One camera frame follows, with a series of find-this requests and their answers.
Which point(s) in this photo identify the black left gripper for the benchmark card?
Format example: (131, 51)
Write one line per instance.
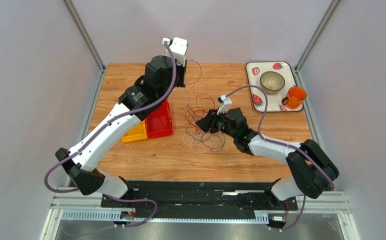
(182, 71)

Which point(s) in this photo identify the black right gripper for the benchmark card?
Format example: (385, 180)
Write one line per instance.
(215, 122)

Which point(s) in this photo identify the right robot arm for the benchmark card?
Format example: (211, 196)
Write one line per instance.
(312, 170)

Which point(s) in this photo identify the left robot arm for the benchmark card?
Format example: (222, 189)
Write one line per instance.
(80, 162)

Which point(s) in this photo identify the red plastic bin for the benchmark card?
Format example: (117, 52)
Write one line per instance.
(159, 122)

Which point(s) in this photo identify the yellow plastic bin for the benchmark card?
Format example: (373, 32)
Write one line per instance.
(138, 133)

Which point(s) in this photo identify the strawberry pattern tray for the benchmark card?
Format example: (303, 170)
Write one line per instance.
(273, 102)

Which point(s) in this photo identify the beige ceramic bowl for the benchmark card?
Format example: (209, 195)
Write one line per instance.
(272, 82)

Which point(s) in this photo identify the orange mug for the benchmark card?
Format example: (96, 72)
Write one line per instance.
(294, 97)

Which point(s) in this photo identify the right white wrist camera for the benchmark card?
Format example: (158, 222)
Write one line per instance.
(224, 104)

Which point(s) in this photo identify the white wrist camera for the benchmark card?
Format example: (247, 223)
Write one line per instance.
(224, 104)
(179, 47)

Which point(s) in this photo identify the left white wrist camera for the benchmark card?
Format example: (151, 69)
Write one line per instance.
(179, 47)

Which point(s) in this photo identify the aluminium frame rail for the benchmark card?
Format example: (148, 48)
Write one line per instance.
(73, 13)

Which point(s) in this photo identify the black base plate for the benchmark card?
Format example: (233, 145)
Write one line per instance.
(217, 200)

